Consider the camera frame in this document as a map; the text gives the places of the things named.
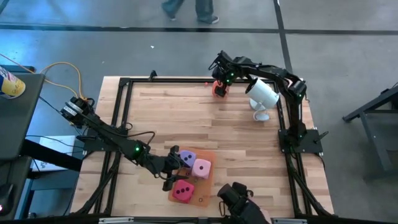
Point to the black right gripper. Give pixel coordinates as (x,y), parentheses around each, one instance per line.
(224,74)

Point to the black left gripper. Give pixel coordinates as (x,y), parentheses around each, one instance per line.
(161,166)

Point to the large orange foam die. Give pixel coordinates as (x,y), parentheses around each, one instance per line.
(227,91)

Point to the large purple foam die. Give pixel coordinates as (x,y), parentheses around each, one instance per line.
(191,163)

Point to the large red foam die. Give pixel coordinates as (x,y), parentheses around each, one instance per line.
(178,196)

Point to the large pink foam die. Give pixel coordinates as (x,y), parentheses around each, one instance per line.
(205,172)

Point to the thin wooden board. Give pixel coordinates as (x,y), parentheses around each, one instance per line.
(205,189)

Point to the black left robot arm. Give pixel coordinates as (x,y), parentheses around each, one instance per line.
(102,130)

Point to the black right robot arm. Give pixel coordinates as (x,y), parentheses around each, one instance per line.
(270,73)

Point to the person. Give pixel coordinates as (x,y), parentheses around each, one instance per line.
(265,216)
(202,9)

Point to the white cardboard box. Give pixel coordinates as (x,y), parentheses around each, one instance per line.
(59,144)

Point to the black equipment stand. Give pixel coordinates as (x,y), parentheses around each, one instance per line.
(53,155)

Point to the black side table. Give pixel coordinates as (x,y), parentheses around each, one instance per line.
(21,124)

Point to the black metal workbench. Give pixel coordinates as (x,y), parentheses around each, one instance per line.
(373,137)

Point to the yellow wipes canister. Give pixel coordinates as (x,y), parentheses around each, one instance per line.
(11,85)

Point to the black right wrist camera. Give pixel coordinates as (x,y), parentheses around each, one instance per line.
(220,91)

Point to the white camera on stand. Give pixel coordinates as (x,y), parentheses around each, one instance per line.
(262,95)

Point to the black aluminium table frame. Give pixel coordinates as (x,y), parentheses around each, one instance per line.
(174,80)

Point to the silver aluminium bracket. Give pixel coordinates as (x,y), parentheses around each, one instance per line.
(115,220)
(289,221)

